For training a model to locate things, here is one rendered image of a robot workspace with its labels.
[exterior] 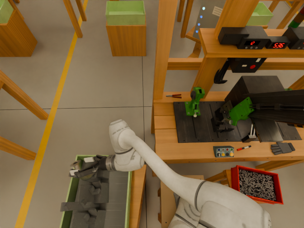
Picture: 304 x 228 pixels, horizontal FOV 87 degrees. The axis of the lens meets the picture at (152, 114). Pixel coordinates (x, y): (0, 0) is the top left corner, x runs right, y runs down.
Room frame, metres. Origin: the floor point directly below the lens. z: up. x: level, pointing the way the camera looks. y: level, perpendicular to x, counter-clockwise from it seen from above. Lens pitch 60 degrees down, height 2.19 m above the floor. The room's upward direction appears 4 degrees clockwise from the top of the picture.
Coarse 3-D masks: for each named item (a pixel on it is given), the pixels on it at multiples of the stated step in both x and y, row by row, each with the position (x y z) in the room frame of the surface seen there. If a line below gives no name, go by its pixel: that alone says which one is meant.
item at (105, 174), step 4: (88, 164) 0.22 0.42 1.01; (92, 164) 0.23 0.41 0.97; (84, 168) 0.19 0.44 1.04; (96, 172) 0.19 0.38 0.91; (100, 172) 0.19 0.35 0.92; (104, 172) 0.19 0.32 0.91; (108, 172) 0.20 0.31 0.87; (72, 176) 0.12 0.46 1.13; (76, 176) 0.13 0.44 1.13; (96, 176) 0.16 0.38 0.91; (100, 176) 0.16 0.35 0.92; (104, 176) 0.17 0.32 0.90; (108, 176) 0.17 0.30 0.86; (88, 180) 0.12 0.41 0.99; (92, 180) 0.13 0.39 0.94; (96, 180) 0.13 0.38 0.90
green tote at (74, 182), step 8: (128, 176) 0.17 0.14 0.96; (72, 184) 0.10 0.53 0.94; (128, 184) 0.12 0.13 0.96; (72, 192) 0.05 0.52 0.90; (128, 192) 0.07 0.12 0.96; (72, 200) 0.00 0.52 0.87; (128, 200) 0.02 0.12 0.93; (128, 208) -0.03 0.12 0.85; (64, 216) -0.10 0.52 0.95; (128, 216) -0.08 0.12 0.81; (64, 224) -0.14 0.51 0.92; (128, 224) -0.13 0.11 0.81
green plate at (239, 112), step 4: (244, 100) 0.71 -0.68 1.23; (248, 100) 0.70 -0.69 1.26; (244, 104) 0.69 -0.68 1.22; (248, 104) 0.67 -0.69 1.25; (236, 108) 0.70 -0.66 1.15; (240, 108) 0.68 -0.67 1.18; (244, 108) 0.66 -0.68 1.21; (248, 108) 0.64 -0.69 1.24; (252, 108) 0.63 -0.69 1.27; (232, 112) 0.69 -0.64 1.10; (236, 112) 0.67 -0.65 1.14; (240, 112) 0.65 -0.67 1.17; (244, 112) 0.63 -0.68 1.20; (248, 112) 0.62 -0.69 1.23; (232, 116) 0.66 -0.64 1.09; (236, 116) 0.64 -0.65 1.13; (240, 116) 0.62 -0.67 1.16; (244, 116) 0.61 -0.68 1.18; (236, 120) 0.61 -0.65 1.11
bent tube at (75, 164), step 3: (75, 162) 0.20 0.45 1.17; (78, 162) 0.20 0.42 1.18; (72, 165) 0.18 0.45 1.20; (75, 165) 0.18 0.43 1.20; (78, 165) 0.19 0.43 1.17; (75, 168) 0.17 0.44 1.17; (78, 168) 0.17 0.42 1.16; (90, 174) 0.16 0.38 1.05; (81, 177) 0.12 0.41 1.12; (84, 177) 0.13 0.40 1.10; (87, 177) 0.13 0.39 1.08; (90, 177) 0.14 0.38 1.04
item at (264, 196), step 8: (232, 168) 0.31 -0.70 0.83; (240, 168) 0.30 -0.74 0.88; (248, 168) 0.30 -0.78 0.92; (232, 176) 0.24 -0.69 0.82; (240, 176) 0.24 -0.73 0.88; (248, 176) 0.24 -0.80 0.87; (256, 176) 0.25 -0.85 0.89; (264, 176) 0.25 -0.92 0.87; (272, 176) 0.26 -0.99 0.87; (232, 184) 0.19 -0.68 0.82; (240, 184) 0.18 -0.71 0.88; (248, 184) 0.19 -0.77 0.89; (256, 184) 0.19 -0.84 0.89; (264, 184) 0.19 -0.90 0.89; (272, 184) 0.20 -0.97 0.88; (248, 192) 0.13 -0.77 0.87; (256, 192) 0.13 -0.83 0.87; (264, 192) 0.14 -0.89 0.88; (272, 192) 0.14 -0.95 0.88; (280, 192) 0.14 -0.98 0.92; (256, 200) 0.08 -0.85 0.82; (264, 200) 0.08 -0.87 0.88; (272, 200) 0.09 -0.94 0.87; (280, 200) 0.09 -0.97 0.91
